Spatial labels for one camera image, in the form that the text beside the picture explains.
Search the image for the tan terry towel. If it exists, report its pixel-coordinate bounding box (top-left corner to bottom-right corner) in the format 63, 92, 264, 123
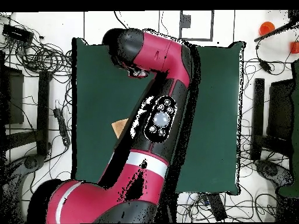
111, 118, 129, 139

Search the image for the dark flat panel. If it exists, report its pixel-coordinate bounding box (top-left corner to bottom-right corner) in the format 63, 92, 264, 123
0, 66, 25, 125
267, 79, 295, 141

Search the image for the dark green table cloth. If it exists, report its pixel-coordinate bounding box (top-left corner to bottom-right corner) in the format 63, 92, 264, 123
71, 37, 246, 197

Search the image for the black power strip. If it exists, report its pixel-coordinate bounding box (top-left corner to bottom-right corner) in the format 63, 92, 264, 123
207, 192, 227, 222
53, 108, 71, 147

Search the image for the black stand bar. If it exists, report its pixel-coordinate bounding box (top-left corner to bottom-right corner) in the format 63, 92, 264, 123
36, 71, 53, 156
251, 78, 265, 160

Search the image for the black electronics box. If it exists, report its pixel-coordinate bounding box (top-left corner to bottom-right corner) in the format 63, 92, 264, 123
2, 24, 34, 44

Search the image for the black power adapter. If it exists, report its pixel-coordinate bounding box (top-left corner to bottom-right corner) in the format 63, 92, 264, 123
258, 58, 273, 74

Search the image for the orange cup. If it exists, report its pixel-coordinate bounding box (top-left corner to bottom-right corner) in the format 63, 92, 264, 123
258, 21, 276, 37

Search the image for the black rod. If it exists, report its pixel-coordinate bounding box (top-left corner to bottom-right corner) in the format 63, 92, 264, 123
253, 20, 299, 43

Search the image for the hanging green cloth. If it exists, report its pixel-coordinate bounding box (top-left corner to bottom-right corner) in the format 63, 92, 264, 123
277, 61, 299, 199

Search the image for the grey square floor frame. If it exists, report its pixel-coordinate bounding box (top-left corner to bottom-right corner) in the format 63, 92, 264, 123
179, 10, 214, 42

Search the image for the tangled black cable bundle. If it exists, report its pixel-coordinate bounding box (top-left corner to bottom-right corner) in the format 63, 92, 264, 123
13, 41, 73, 78

